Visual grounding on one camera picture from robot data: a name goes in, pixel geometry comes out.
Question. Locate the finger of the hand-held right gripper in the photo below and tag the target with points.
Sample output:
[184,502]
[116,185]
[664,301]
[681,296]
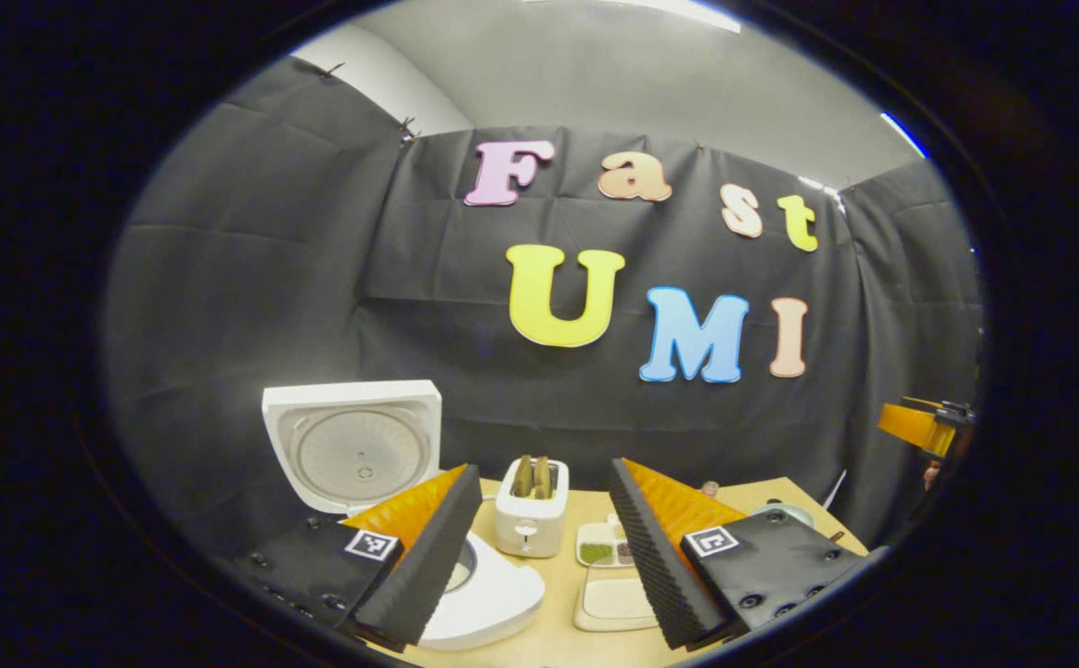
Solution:
[910,427]
[952,406]

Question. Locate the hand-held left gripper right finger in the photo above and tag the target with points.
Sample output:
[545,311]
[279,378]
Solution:
[660,557]

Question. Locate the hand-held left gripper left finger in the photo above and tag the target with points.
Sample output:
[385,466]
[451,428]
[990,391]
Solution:
[428,557]

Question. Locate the clear tray of white rice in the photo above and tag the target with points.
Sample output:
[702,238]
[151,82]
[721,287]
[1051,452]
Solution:
[618,598]

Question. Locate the white rice cooker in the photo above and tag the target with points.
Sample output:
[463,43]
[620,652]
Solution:
[353,445]

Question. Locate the white divided bean dish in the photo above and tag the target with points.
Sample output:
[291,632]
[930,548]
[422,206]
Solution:
[597,552]

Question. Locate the clear plastic bottle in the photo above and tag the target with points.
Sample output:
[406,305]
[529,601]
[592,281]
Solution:
[709,487]

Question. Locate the white toaster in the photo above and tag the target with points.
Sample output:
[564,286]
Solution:
[530,524]

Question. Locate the brown bread slice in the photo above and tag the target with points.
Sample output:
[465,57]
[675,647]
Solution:
[522,476]
[544,477]

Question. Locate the pale green plate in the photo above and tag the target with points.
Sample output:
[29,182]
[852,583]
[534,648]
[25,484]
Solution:
[785,513]

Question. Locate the black backdrop cloth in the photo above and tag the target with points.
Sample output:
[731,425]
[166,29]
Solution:
[270,278]

